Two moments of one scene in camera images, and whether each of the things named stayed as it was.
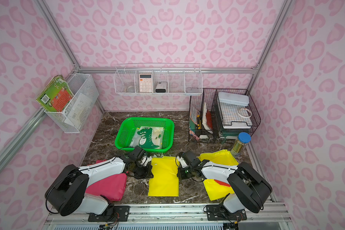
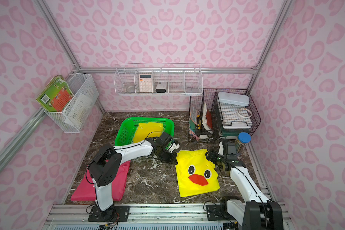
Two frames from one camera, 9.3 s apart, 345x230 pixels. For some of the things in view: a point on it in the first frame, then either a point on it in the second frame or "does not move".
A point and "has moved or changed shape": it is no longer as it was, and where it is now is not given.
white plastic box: [234, 98] does not move
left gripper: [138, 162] -> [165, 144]
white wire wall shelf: [158, 78] does not move
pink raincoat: [113, 187] does not move
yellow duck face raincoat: [217, 189] has moved or changed shape
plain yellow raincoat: [165, 182] -> [146, 130]
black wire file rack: [203, 112] does not move
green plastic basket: [153, 134] does not move
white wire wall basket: [73, 119] does not move
